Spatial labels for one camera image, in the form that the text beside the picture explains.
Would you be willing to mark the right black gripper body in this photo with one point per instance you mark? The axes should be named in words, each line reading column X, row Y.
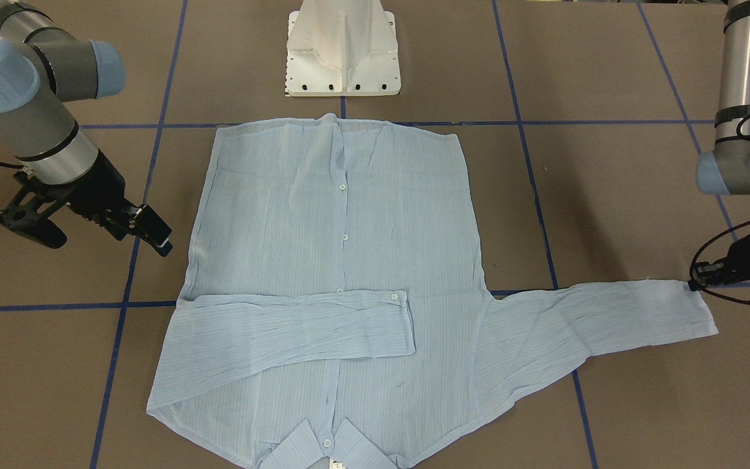
column 97, row 191

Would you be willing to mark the light blue button-up shirt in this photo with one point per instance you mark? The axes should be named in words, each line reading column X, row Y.
column 334, row 307

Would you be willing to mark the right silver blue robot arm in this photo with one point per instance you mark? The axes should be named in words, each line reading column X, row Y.
column 42, row 68

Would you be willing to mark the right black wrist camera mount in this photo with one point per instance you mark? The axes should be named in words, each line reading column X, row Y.
column 28, row 212

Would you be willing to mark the white camera mast base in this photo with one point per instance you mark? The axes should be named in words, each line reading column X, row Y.
column 342, row 49

